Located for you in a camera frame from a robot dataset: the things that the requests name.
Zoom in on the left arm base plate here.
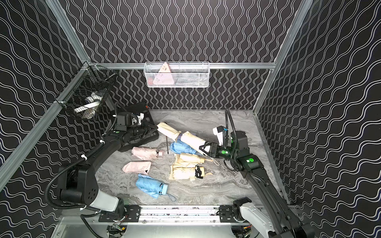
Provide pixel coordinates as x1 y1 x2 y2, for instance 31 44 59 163
98 205 141 223

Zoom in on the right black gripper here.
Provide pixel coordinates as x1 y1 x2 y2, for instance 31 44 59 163
201 143 240 163

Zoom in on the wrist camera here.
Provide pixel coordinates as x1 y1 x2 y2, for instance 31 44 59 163
132 113 144 126
212 126 229 148

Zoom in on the pink sleeved umbrella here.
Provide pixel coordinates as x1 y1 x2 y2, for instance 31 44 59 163
132 147 165 160

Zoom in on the white roll in basket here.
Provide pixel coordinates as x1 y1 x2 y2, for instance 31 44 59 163
73 93 103 119

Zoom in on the cream sleeved umbrella front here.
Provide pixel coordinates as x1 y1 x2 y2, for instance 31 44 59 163
173 153 213 168

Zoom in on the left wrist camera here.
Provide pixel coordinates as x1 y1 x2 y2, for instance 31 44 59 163
132 113 144 126

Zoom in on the light blue sleeve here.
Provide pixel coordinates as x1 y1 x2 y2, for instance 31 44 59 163
170 140 197 154

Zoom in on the aluminium front rail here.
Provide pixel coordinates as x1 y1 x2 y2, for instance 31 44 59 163
61 204 298 226

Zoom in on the pink triangle card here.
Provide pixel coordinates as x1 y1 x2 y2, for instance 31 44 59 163
153 62 175 86

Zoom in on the pink umbrella sleeve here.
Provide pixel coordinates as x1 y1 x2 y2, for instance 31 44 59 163
122 161 152 175

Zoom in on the beige back umbrella sleeve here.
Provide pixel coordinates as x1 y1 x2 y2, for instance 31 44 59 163
157 122 181 141

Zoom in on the light blue umbrella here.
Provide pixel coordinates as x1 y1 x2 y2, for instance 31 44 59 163
136 174 177 202

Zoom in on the orange handled screwdriver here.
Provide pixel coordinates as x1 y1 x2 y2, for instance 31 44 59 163
166 136 169 154

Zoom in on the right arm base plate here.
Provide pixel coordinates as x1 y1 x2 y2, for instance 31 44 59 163
216 205 246 223

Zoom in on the white wire basket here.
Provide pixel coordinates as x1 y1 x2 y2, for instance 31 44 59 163
143 61 210 88

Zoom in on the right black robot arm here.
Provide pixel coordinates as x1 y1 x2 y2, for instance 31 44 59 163
197 131 315 238

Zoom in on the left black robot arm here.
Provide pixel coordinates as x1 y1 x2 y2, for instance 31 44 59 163
44 109 159 213

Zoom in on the beige umbrella with wooden handle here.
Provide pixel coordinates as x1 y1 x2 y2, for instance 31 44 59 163
169 165 213 181

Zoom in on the black wire basket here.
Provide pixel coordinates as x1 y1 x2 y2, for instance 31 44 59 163
57 65 117 121

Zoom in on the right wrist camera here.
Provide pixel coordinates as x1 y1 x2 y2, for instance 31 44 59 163
212 126 229 148

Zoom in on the black tool case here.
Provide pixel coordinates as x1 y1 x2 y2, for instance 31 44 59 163
115 102 159 152

